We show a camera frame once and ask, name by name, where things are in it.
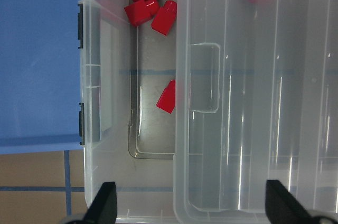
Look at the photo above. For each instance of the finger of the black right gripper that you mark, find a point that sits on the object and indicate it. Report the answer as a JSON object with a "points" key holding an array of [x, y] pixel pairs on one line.
{"points": [[282, 207]]}

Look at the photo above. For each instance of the red block lone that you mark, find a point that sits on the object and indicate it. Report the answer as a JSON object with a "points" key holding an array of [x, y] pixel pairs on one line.
{"points": [[166, 101]]}

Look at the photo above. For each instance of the clear plastic box lid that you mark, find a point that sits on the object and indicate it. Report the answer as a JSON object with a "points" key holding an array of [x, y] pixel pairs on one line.
{"points": [[256, 100]]}

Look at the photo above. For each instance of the red block middle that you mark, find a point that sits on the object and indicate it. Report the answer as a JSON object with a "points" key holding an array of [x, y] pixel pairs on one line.
{"points": [[141, 11]]}

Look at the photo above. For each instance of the clear plastic storage box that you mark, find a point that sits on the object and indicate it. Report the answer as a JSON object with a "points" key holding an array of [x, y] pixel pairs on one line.
{"points": [[127, 139]]}

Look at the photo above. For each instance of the blue plastic tray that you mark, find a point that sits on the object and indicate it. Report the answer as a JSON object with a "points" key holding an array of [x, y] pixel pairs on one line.
{"points": [[40, 76]]}

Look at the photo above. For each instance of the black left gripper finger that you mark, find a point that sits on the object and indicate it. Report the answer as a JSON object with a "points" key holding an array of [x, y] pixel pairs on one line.
{"points": [[104, 206]]}

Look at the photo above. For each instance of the red block right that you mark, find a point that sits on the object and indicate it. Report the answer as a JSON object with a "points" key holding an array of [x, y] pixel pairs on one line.
{"points": [[165, 18]]}

